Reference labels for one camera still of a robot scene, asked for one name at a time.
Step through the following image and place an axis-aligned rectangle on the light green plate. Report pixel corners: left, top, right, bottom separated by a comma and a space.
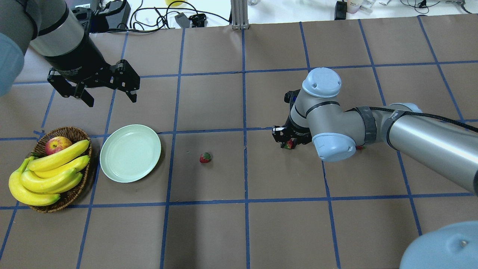
100, 124, 162, 183

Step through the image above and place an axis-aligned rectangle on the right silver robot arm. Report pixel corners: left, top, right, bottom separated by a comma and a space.
272, 67, 478, 269

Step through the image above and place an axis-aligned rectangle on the black power adapter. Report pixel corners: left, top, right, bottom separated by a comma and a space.
334, 0, 348, 21

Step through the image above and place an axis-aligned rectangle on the yellow banana bunch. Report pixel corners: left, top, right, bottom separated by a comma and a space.
8, 139, 90, 206

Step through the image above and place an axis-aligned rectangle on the strawberry nearest plate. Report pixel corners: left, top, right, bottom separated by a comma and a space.
199, 152, 212, 163

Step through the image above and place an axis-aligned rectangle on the aluminium frame post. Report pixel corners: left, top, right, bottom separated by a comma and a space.
230, 0, 249, 30

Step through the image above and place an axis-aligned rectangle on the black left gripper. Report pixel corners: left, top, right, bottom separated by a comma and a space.
43, 37, 140, 107

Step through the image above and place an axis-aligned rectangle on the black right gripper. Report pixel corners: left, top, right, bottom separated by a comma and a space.
272, 90, 312, 148

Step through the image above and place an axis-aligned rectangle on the wicker fruit basket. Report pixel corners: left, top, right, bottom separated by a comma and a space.
28, 126, 97, 213

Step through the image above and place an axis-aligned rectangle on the red apple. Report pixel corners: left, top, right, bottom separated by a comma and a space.
45, 136, 73, 155

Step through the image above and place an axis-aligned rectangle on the white paper cup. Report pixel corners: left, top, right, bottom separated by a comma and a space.
346, 0, 364, 14

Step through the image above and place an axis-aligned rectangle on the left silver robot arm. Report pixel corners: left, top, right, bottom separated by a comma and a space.
0, 0, 140, 107

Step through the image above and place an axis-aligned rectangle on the black power brick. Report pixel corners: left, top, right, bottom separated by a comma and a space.
102, 0, 130, 32

